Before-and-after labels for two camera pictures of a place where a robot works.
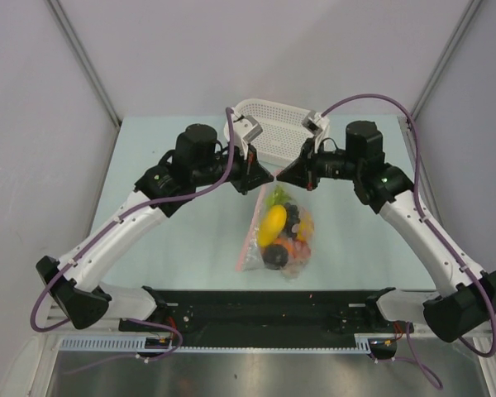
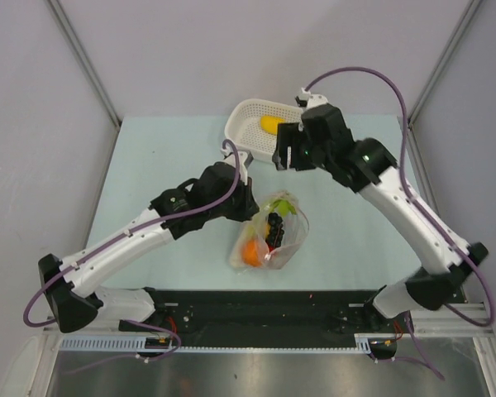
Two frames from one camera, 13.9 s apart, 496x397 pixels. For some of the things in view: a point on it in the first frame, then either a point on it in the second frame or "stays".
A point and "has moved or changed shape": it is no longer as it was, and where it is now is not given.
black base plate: [265, 316] stays
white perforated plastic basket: [283, 132] stays
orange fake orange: [287, 243] → [251, 252]
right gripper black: [305, 171] → [290, 134]
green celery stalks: [279, 197] → [283, 207]
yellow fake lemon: [272, 224] → [269, 123]
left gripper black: [250, 173] → [249, 207]
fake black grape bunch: [292, 218] → [274, 230]
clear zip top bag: [283, 234] has moved or changed shape
